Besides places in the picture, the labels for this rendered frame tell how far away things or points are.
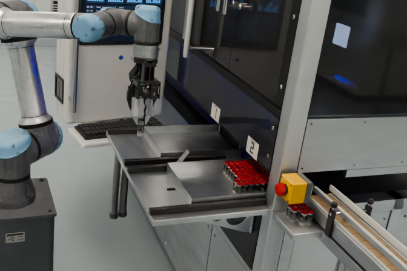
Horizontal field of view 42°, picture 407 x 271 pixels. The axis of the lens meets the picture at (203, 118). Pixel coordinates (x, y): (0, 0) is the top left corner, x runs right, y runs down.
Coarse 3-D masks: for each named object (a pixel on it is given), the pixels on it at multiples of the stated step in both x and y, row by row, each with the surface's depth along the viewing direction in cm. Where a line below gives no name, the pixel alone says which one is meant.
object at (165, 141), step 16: (144, 128) 215; (160, 128) 220; (176, 128) 223; (192, 128) 226; (208, 128) 229; (160, 144) 211; (176, 144) 212; (192, 144) 214; (208, 144) 216; (224, 144) 218
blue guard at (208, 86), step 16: (176, 48) 254; (176, 64) 255; (192, 64) 235; (192, 80) 236; (208, 80) 218; (224, 80) 204; (208, 96) 219; (224, 96) 204; (240, 96) 191; (224, 112) 204; (240, 112) 191; (256, 112) 180; (240, 128) 191; (256, 128) 180; (272, 144) 170; (272, 160) 171
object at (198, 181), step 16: (208, 160) 194; (224, 160) 196; (240, 160) 199; (176, 176) 179; (192, 176) 188; (208, 176) 189; (224, 176) 191; (192, 192) 176; (208, 192) 178; (224, 192) 179
